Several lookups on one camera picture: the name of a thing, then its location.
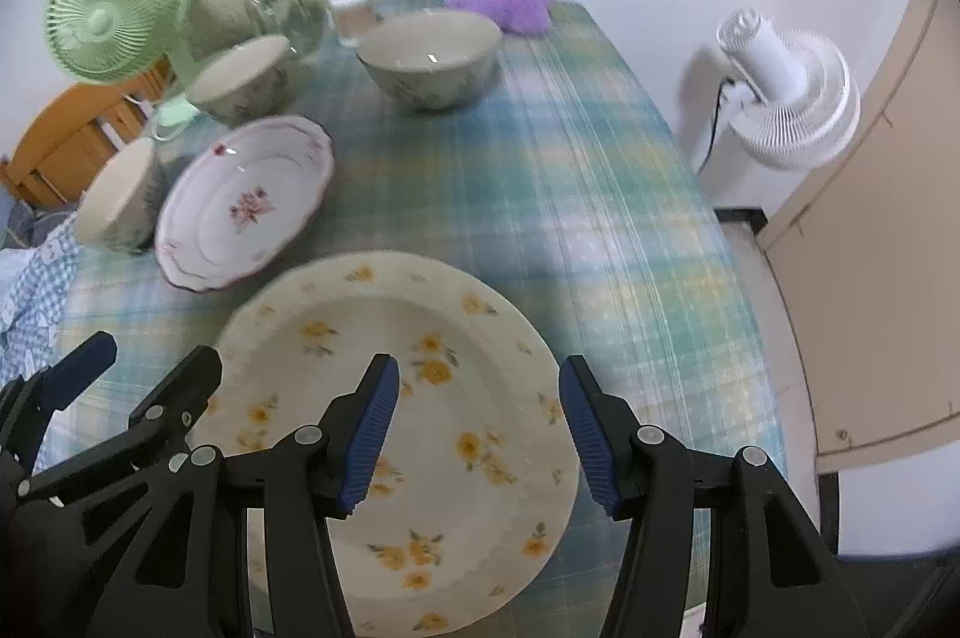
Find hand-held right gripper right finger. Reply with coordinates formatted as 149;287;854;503
559;354;871;638

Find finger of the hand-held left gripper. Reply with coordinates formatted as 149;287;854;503
0;332;119;468
19;345;224;496

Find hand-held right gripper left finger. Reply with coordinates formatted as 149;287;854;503
191;353;402;638

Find yellow flower plate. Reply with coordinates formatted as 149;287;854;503
187;252;582;638

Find small floral bowl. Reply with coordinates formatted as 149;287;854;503
185;34;295;128
75;137;170;255

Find pink flower plate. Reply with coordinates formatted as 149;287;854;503
154;115;336;293

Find green-rimmed beige plate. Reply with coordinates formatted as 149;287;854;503
356;8;502;110

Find blue checked blanket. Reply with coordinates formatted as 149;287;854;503
0;207;80;392

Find wooden chair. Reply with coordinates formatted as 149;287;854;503
0;61;173;208

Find plaid tablecloth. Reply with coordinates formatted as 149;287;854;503
56;1;788;638

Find beige door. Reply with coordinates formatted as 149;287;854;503
754;0;960;478

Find green table fan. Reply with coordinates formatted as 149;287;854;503
45;0;203;143

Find glass jar with lid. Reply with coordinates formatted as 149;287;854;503
241;0;327;58

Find white floor fan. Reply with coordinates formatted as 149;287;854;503
679;7;861;212

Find cotton swab container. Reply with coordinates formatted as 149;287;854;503
328;0;376;47

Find black fan cable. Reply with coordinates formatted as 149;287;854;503
691;76;732;174

